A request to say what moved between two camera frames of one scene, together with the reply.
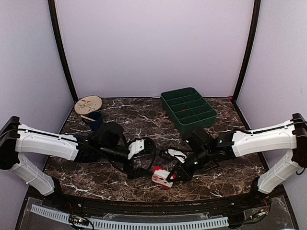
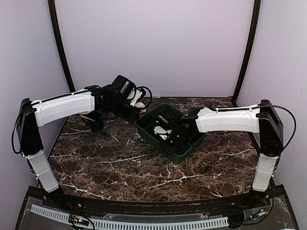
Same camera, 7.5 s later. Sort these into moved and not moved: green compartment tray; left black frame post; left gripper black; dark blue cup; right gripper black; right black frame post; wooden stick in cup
Moved: right gripper black; green compartment tray; left gripper black
Not moved: wooden stick in cup; right black frame post; left black frame post; dark blue cup
